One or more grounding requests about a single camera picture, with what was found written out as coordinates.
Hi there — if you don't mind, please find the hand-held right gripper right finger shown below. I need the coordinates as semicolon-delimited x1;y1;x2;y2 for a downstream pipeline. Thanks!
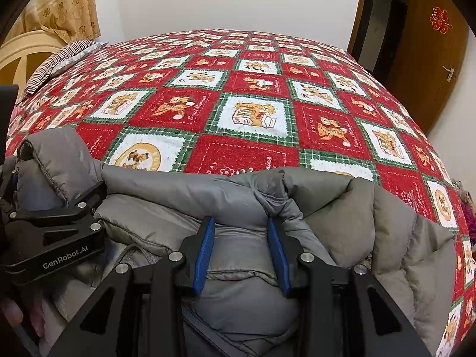
267;216;433;357

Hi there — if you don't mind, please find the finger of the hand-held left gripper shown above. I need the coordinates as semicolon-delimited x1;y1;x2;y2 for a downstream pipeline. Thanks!
7;181;109;233
0;85;20;211

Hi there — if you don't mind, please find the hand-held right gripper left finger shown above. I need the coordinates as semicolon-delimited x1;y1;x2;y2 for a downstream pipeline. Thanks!
48;216;216;357

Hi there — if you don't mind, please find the grey puffer jacket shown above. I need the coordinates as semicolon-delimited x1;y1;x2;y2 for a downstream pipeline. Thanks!
17;128;459;357

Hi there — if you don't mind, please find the person's left hand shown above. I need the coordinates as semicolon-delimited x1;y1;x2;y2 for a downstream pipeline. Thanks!
0;297;25;332

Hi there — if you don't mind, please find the pink folded floral blanket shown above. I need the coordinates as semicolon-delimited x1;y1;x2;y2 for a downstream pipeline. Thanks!
8;105;24;134

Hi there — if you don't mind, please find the dark striped pillow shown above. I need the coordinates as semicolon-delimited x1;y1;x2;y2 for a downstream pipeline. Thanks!
23;41;95;98

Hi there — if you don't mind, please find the cream and brown headboard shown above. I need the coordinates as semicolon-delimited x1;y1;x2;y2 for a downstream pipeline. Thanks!
0;31;72;87

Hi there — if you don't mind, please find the light grey pillow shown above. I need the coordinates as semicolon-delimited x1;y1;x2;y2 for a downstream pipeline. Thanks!
52;43;109;79

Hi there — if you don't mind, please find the beige patterned curtain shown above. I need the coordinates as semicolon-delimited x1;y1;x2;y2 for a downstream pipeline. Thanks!
18;0;101;44

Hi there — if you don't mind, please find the red patchwork bear bedspread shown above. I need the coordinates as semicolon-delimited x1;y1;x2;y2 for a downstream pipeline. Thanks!
5;28;476;357

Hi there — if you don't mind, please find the crumpled pinkish cloth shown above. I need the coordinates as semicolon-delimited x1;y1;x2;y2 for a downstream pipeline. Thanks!
452;179;476;243

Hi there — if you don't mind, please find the brown wooden door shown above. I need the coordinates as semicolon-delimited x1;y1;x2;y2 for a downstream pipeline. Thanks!
387;0;470;135

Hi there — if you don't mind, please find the red paper door decoration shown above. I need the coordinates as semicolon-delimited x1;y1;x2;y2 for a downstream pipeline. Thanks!
427;6;454;34

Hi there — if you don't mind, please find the brown door frame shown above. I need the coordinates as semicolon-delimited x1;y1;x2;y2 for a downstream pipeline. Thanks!
347;0;377;72

